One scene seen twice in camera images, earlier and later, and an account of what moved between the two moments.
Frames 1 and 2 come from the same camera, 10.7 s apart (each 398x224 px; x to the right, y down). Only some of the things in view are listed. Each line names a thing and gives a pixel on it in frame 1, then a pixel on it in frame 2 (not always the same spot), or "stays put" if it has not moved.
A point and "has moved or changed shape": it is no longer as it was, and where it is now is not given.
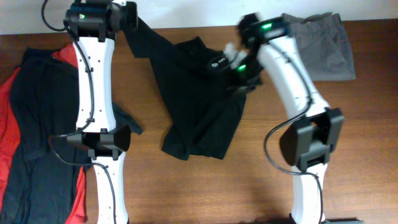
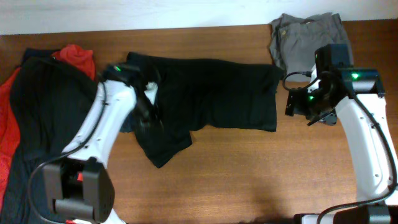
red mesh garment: (10, 135) stays put
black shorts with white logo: (206, 109) has moved or changed shape
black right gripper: (255, 82) → (296, 104)
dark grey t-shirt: (38, 185) stays put
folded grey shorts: (324, 45) stays put
